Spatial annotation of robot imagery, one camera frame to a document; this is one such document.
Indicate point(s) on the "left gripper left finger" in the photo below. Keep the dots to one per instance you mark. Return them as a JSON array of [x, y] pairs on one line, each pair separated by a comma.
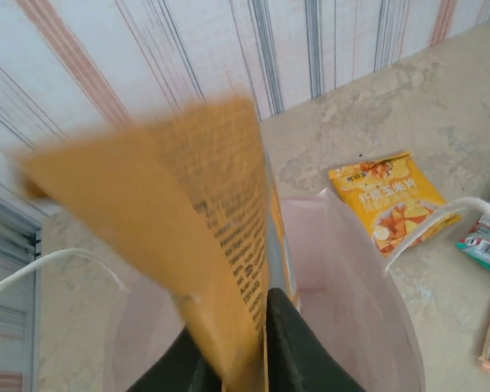
[[167, 371]]

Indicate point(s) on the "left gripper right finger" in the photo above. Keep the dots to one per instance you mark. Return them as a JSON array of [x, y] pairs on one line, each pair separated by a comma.
[[294, 359]]

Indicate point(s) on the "red white paper bag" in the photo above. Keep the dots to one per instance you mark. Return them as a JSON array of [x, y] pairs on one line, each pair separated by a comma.
[[343, 265]]

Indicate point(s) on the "mustard orange snack packet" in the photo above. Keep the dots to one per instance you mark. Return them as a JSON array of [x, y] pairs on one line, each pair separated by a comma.
[[147, 204]]

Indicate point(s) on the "yellow corn chips packet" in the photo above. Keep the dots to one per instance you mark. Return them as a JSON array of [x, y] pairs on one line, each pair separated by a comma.
[[392, 196]]

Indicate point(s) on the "left aluminium side rail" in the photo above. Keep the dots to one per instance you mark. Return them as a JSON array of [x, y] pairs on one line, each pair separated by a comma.
[[12, 253]]

